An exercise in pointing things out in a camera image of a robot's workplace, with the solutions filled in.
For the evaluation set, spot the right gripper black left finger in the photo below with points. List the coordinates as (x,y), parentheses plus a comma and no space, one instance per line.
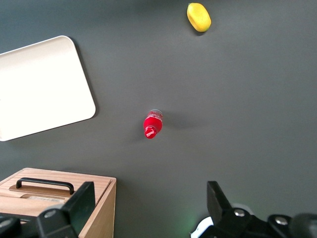
(79,203)

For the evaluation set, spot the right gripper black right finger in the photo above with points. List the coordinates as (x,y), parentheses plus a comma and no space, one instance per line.
(220,210)

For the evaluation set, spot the red coke bottle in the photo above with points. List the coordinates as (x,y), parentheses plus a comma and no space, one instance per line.
(153,124)

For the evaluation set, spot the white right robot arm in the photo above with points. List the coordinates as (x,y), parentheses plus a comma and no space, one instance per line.
(203,226)

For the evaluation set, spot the white rectangular tray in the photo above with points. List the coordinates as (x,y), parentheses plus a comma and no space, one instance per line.
(42,86)

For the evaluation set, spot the wooden drawer cabinet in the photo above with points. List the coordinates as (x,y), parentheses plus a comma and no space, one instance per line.
(104,210)

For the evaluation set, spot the wooden drawer front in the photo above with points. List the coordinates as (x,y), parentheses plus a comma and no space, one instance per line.
(22,204)
(94,181)

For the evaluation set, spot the yellow lemon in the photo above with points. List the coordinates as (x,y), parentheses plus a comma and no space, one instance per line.
(198,17)

